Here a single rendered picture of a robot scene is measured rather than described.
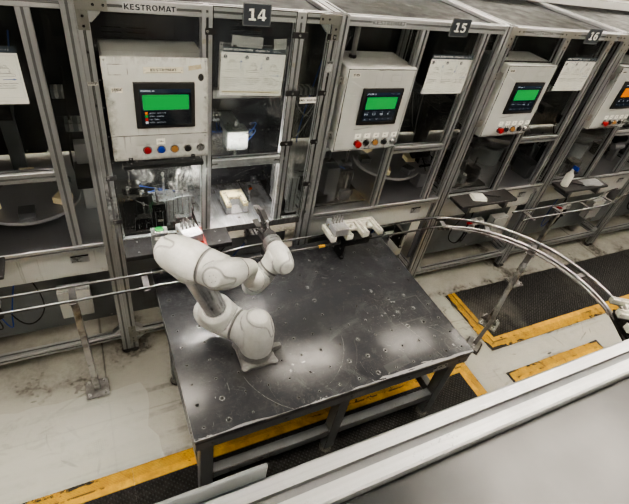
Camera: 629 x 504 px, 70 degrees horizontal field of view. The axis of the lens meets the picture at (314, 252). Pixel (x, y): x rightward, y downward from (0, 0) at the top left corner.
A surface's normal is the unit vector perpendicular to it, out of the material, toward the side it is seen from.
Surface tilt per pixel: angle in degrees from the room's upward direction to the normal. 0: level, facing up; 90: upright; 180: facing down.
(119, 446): 0
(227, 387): 0
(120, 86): 90
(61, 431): 0
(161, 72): 90
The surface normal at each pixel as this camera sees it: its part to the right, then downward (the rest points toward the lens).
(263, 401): 0.15, -0.76
